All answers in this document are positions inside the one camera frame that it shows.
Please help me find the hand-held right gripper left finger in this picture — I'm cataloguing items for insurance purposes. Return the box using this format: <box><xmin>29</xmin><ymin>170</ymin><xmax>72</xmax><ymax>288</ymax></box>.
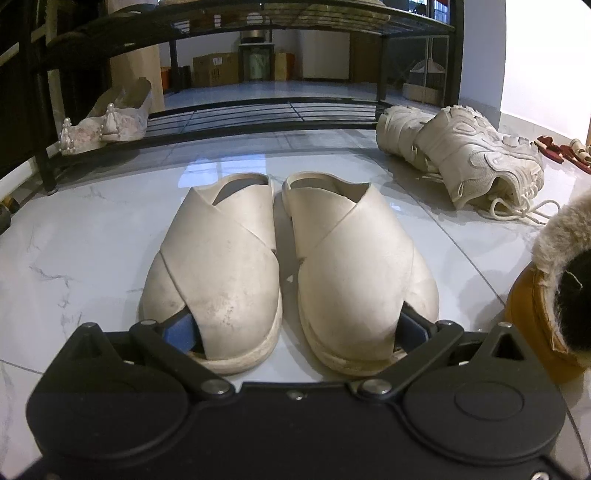
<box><xmin>65</xmin><ymin>310</ymin><xmax>235</xmax><ymax>401</ymax></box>

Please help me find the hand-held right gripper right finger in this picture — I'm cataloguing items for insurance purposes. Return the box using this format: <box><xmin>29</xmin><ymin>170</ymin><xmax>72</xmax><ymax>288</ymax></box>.
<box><xmin>351</xmin><ymin>305</ymin><xmax>532</xmax><ymax>401</ymax></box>

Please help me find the beige cross-strap slipper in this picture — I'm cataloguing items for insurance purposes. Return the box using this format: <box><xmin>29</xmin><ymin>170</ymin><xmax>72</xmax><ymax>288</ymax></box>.
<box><xmin>281</xmin><ymin>171</ymin><xmax>440</xmax><ymax>378</ymax></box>
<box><xmin>137</xmin><ymin>172</ymin><xmax>284</xmax><ymax>376</ymax></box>

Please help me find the white embroidered pearl shoe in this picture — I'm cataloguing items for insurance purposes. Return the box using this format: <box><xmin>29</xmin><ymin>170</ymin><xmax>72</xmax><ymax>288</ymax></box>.
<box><xmin>59</xmin><ymin>88</ymin><xmax>125</xmax><ymax>156</ymax></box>
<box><xmin>99</xmin><ymin>78</ymin><xmax>154</xmax><ymax>142</ymax></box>

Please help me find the black metal shoe rack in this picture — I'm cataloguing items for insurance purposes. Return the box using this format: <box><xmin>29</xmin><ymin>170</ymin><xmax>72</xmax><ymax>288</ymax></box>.
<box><xmin>18</xmin><ymin>0</ymin><xmax>465</xmax><ymax>195</ymax></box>

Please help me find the person's right fur-lined slipper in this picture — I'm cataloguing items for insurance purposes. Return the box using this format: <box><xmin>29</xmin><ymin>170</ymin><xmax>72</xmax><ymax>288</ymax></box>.
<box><xmin>503</xmin><ymin>185</ymin><xmax>591</xmax><ymax>385</ymax></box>

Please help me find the dark small floor object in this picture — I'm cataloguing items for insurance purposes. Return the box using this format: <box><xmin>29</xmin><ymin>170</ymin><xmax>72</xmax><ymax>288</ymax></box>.
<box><xmin>0</xmin><ymin>196</ymin><xmax>22</xmax><ymax>236</ymax></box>

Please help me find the beige basket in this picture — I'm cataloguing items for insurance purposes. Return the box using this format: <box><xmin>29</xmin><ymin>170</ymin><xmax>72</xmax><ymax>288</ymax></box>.
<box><xmin>403</xmin><ymin>59</ymin><xmax>448</xmax><ymax>105</ymax></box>

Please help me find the cardboard box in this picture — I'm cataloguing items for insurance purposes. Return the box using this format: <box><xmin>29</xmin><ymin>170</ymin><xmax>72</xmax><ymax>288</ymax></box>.
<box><xmin>191</xmin><ymin>52</ymin><xmax>241</xmax><ymax>88</ymax></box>

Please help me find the brown wooden cabinet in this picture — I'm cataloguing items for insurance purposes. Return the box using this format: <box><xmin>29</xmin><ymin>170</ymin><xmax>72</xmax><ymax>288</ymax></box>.
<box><xmin>348</xmin><ymin>32</ymin><xmax>384</xmax><ymax>84</ymax></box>

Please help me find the pale green container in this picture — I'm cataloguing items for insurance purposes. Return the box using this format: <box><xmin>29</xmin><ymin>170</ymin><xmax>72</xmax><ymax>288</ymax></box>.
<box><xmin>240</xmin><ymin>44</ymin><xmax>277</xmax><ymax>84</ymax></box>

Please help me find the tan paper bag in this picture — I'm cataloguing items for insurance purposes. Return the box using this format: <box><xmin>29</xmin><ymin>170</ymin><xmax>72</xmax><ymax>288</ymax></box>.
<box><xmin>276</xmin><ymin>52</ymin><xmax>297</xmax><ymax>82</ymax></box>

